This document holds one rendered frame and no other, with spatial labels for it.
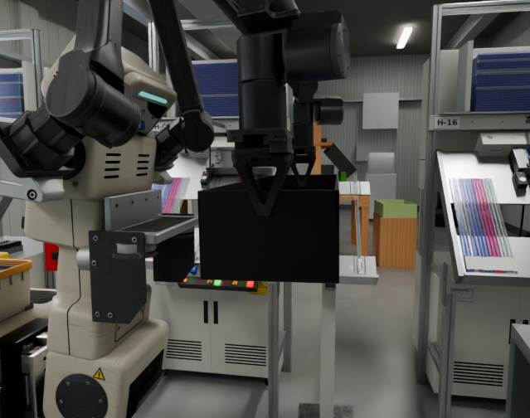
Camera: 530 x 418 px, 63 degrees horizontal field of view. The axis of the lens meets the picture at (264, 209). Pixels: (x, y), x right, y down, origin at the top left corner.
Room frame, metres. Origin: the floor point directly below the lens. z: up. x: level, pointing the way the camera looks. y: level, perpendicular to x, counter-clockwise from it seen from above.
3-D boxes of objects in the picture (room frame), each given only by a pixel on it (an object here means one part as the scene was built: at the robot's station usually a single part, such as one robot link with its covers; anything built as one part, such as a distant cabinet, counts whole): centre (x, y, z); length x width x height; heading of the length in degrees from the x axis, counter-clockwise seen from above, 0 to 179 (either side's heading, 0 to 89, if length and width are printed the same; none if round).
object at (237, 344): (2.44, 0.22, 0.31); 0.70 x 0.65 x 0.62; 80
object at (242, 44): (0.51, 0.00, 1.28); 0.07 x 0.06 x 0.07; 65
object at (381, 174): (8.38, -2.26, 0.66); 0.68 x 0.60 x 1.32; 170
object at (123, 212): (0.84, 0.24, 0.99); 0.28 x 0.16 x 0.22; 170
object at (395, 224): (5.28, -1.15, 0.88); 1.36 x 1.21 x 1.76; 170
